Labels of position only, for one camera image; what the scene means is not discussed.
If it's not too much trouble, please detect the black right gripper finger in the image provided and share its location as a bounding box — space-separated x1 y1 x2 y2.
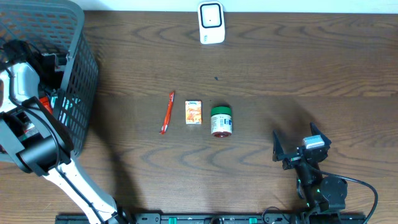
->
310 122 331 146
272 130 284 162

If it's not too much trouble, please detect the green-lid white jar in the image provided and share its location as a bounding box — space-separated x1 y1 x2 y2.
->
211 106 233 138

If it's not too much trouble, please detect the orange Kleenex tissue pack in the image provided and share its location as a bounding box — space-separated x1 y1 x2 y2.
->
185 100 202 124

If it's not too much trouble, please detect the red coffee stick sachet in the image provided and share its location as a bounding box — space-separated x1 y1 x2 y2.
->
160 91 175 134

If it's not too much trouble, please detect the red snack packet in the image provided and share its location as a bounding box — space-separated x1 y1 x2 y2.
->
39 96 53 114

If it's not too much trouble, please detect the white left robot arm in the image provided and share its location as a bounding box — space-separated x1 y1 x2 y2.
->
1 39 135 223

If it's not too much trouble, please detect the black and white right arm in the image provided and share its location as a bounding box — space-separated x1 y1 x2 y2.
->
272 123 348 223

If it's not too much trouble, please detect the grey plastic mesh basket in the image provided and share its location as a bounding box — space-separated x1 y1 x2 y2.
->
1 0 98 156

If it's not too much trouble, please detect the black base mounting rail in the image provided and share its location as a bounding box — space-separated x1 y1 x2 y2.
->
55 212 368 224

